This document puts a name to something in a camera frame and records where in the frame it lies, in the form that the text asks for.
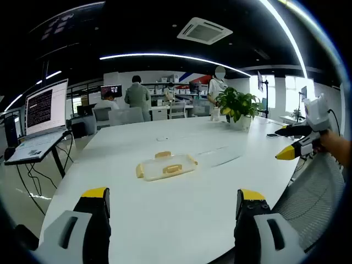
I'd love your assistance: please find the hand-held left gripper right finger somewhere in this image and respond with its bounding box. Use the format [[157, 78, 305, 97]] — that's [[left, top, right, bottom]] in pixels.
[[233, 188, 307, 264]]

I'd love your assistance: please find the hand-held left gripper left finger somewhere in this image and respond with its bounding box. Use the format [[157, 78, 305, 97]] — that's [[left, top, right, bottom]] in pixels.
[[34, 186, 112, 264]]

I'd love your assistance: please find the clear container with yellow plastic buckles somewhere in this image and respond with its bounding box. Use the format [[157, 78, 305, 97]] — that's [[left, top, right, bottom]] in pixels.
[[135, 150, 199, 183]]

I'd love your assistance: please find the person's right hand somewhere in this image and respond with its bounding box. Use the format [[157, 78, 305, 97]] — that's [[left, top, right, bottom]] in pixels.
[[313, 129, 331, 153]]

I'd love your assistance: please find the grey mesh office chair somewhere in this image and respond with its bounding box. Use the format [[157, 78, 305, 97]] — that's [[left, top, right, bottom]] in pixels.
[[271, 152, 346, 254]]

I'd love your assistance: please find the monitor on black pole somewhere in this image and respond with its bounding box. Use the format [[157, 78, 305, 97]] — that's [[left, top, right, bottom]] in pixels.
[[257, 70, 270, 118]]

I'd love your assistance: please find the potted green plant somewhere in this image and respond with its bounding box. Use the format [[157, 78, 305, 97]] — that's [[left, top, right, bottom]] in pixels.
[[215, 87, 262, 131]]

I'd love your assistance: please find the black laptop stand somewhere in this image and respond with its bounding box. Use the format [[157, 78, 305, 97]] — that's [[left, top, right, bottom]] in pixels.
[[50, 130, 74, 179]]

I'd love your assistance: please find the white ceiling light strip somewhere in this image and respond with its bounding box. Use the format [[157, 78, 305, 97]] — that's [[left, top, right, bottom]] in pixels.
[[99, 53, 251, 78], [259, 0, 309, 81]]

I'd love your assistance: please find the open silver laptop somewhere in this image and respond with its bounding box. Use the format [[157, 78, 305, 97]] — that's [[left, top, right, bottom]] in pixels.
[[4, 78, 69, 167]]

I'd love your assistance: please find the black box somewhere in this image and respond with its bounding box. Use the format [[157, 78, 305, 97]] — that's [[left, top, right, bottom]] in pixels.
[[3, 113, 20, 149]]

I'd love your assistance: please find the white office chair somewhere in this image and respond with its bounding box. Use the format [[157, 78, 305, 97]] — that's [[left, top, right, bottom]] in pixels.
[[167, 102, 186, 120]]

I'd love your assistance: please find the white ceiling air conditioner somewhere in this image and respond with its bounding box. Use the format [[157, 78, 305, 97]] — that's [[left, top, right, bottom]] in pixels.
[[176, 16, 234, 46]]

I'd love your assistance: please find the shelf with white boxes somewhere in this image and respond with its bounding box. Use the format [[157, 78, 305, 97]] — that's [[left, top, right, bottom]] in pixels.
[[142, 73, 210, 108]]

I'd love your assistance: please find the dark monitor with red graphics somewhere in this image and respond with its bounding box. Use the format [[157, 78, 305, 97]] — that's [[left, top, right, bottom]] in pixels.
[[100, 84, 123, 98]]

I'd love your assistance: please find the black floor cable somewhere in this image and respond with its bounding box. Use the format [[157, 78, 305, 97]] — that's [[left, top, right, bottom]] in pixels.
[[15, 162, 57, 217]]

